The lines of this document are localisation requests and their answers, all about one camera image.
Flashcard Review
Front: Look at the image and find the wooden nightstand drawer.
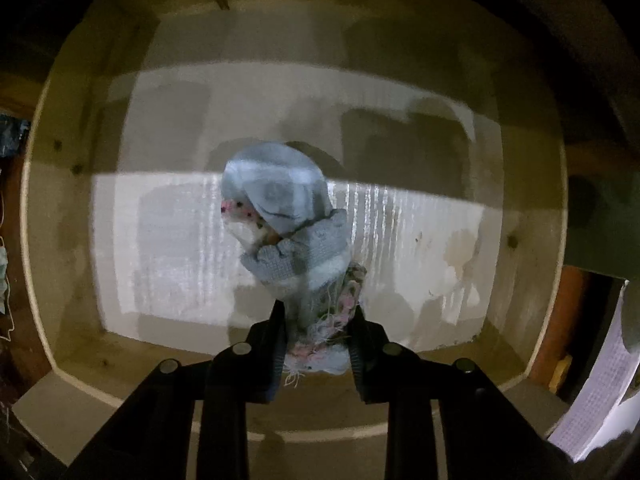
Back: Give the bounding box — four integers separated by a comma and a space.
14, 0, 566, 463

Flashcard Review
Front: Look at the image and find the white drawer liner paper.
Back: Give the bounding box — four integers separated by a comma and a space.
91, 61, 502, 352

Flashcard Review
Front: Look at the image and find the white dotted table cover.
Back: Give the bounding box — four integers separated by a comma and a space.
548, 280, 639, 462

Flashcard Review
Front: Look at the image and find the brown wooden nightstand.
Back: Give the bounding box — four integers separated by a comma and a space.
1, 0, 639, 385

